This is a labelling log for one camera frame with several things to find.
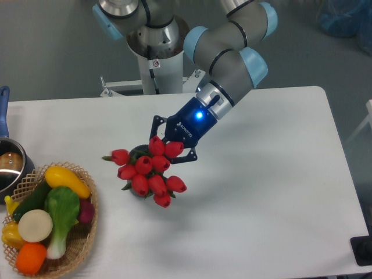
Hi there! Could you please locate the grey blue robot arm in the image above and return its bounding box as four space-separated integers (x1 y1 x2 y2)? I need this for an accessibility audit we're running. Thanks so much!
92 1 278 164

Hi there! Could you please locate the cream round slice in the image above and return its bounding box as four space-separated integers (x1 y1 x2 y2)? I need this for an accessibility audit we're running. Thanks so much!
18 209 53 242

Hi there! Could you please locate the woven wicker basket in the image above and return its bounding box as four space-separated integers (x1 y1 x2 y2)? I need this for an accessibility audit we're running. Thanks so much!
1 162 98 278

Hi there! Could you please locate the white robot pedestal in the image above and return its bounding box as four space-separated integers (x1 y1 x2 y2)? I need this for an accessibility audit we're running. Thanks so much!
101 15 206 97

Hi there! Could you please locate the yellow banana tip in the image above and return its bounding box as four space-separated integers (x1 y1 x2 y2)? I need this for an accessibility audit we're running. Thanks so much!
4 195 20 216

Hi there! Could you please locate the green bok choy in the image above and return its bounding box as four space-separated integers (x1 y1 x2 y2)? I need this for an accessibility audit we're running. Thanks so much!
44 186 80 260

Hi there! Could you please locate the yellow squash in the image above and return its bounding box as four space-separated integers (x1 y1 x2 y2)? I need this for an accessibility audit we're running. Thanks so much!
44 166 91 199

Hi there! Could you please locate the green cucumber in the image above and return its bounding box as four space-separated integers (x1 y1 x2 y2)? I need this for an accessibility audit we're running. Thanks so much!
12 180 52 223

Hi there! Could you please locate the yellow bell pepper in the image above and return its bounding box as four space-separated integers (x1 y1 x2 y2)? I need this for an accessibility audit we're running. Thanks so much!
1 221 26 250

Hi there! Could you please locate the orange fruit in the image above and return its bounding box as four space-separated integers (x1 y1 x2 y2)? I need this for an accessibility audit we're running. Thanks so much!
15 243 47 276

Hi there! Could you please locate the red tulip bouquet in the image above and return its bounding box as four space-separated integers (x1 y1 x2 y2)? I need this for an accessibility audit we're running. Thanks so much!
102 136 187 208

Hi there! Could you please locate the purple radish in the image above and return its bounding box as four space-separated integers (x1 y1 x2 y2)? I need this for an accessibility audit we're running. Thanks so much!
77 199 95 224

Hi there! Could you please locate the blue plastic bag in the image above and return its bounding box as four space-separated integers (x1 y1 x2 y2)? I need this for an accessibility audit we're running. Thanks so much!
316 1 371 55

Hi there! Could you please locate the dark grey ribbed vase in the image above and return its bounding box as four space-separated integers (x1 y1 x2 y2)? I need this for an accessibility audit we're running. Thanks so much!
130 145 153 200

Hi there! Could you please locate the black device at edge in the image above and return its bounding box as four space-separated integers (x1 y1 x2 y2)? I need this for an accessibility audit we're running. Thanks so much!
350 236 371 266

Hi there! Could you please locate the white frame at right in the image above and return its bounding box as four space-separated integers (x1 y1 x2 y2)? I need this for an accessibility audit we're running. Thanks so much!
346 99 371 144

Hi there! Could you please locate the blue handled saucepan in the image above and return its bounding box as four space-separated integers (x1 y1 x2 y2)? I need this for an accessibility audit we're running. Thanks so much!
1 86 34 205

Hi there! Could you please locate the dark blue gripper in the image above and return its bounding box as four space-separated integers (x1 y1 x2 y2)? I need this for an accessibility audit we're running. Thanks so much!
149 97 217 163

